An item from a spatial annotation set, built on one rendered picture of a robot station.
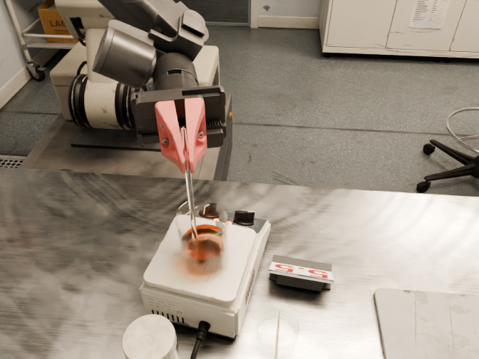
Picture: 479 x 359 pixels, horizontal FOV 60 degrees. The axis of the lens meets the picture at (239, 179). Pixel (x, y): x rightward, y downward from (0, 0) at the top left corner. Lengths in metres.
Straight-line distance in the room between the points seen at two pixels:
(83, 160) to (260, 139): 0.98
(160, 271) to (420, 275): 0.38
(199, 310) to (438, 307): 0.33
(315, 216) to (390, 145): 1.57
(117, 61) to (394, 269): 0.49
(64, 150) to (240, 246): 1.14
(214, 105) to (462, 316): 0.43
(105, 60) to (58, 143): 1.16
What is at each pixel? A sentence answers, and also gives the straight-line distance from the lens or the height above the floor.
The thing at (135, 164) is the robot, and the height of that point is 0.36.
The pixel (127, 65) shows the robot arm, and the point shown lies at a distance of 0.52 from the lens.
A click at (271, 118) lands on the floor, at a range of 2.34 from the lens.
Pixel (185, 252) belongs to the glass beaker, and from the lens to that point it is 0.50.
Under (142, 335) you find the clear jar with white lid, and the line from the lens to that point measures 0.50.
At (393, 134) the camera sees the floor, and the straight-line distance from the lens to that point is 2.35.
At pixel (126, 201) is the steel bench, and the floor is 0.75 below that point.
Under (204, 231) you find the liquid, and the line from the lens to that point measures 0.53.
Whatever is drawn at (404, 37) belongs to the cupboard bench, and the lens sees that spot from 3.05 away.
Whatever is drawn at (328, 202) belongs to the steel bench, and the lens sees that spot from 0.75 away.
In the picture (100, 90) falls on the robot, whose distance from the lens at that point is 1.34.
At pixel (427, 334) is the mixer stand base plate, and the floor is 0.76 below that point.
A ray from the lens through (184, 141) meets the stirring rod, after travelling 0.39.
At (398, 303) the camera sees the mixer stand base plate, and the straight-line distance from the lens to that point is 0.64.
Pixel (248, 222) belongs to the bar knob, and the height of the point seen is 0.81.
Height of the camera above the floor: 1.26
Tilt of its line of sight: 41 degrees down
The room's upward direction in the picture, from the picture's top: straight up
